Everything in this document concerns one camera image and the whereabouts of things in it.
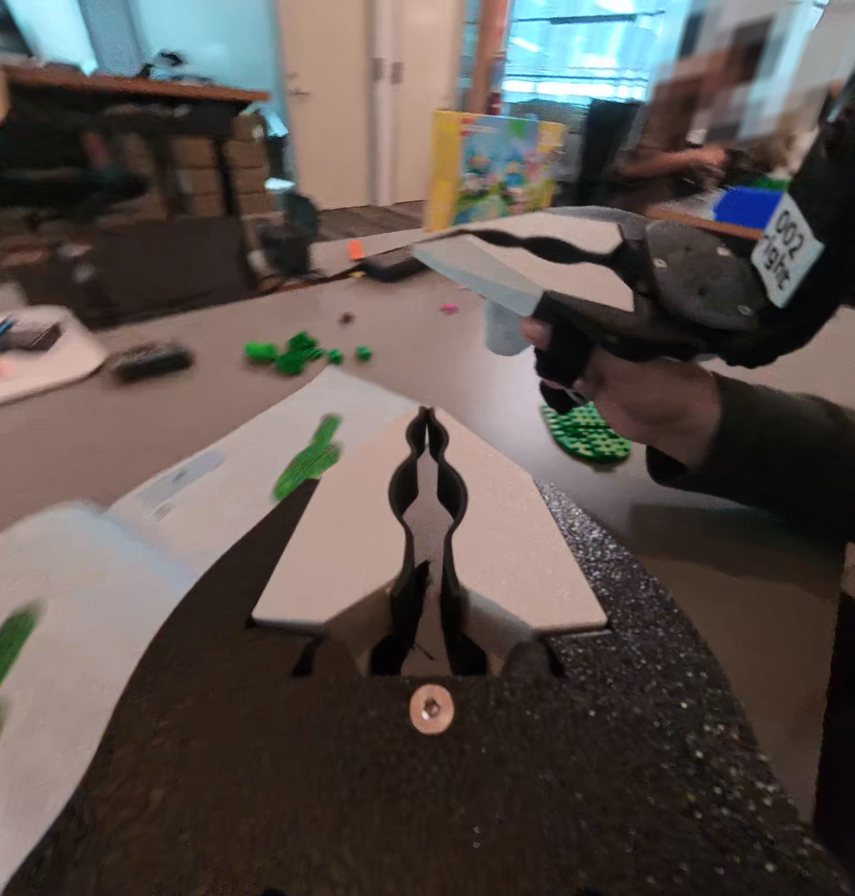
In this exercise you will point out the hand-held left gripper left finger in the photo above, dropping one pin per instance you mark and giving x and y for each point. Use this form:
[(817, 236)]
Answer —
[(336, 553)]

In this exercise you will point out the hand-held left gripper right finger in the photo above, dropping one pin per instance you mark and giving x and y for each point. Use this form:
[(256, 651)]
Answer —
[(518, 560)]

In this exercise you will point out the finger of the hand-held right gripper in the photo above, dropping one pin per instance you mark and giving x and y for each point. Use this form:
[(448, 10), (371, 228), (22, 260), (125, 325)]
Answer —
[(567, 227), (483, 269)]

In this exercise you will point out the person's right forearm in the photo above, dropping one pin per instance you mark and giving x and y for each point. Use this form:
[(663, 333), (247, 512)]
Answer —
[(784, 448)]

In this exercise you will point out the dark grey desk panel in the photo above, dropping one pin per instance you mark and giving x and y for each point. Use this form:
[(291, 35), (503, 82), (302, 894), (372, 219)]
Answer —
[(175, 273)]

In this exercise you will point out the brown wooden desk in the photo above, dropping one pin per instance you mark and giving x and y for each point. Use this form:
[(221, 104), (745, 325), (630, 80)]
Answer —
[(154, 87)]

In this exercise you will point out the person's right hand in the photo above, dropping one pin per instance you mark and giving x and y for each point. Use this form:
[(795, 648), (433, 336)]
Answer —
[(651, 406)]

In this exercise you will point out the black device with orange sticker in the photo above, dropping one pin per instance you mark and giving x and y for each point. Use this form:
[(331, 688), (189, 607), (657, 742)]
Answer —
[(396, 266)]

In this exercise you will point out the yellow toy brick box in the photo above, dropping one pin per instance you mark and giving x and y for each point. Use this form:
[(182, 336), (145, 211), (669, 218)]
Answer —
[(497, 175)]

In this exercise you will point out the blue plastic bin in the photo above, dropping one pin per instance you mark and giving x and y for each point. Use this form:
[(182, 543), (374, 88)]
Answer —
[(746, 208)]

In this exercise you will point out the green brick plate assembly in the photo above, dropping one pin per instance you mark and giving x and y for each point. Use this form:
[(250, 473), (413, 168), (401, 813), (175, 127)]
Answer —
[(595, 437)]

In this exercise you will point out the grey black office chair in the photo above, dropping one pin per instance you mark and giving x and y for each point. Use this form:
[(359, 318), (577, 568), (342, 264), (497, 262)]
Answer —
[(291, 231)]

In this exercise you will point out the pile of small green bricks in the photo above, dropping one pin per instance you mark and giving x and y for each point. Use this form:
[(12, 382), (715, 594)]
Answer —
[(291, 357)]

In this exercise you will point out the white instruction booklet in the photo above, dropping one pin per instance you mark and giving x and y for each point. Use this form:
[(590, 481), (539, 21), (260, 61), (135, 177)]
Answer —
[(70, 574)]

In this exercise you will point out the stack of cardboard boxes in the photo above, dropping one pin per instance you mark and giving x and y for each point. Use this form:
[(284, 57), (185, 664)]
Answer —
[(217, 168)]

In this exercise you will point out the white paper sheet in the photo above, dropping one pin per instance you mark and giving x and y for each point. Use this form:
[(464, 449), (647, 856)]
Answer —
[(63, 364)]

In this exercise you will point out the person's dark clothing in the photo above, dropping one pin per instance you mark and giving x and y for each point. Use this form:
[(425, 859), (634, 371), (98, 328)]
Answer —
[(851, 700)]

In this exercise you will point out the flat black box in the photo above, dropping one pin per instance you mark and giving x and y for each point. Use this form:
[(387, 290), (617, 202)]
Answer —
[(35, 336)]

